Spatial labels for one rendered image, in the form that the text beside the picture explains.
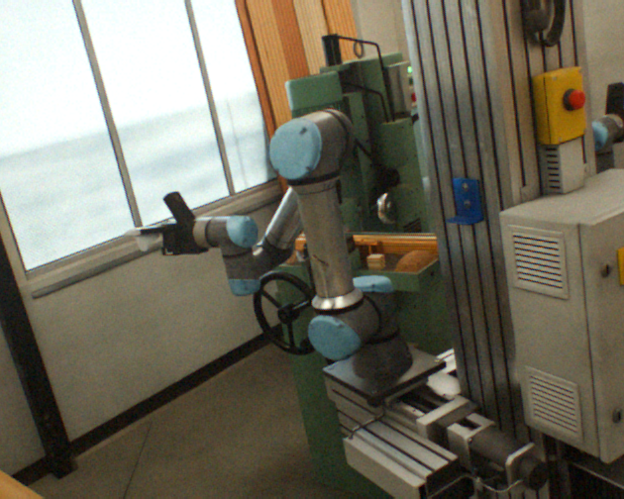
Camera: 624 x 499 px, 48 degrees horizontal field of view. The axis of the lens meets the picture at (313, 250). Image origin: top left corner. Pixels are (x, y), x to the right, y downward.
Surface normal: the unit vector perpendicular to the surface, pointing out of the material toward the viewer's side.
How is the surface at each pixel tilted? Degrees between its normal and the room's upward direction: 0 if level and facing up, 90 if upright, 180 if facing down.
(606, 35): 90
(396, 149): 90
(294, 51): 87
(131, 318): 90
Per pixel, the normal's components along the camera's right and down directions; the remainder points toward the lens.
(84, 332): 0.72, 0.06
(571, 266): -0.84, 0.30
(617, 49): -0.67, 0.33
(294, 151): -0.55, 0.21
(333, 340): -0.50, 0.46
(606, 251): 0.51, 0.15
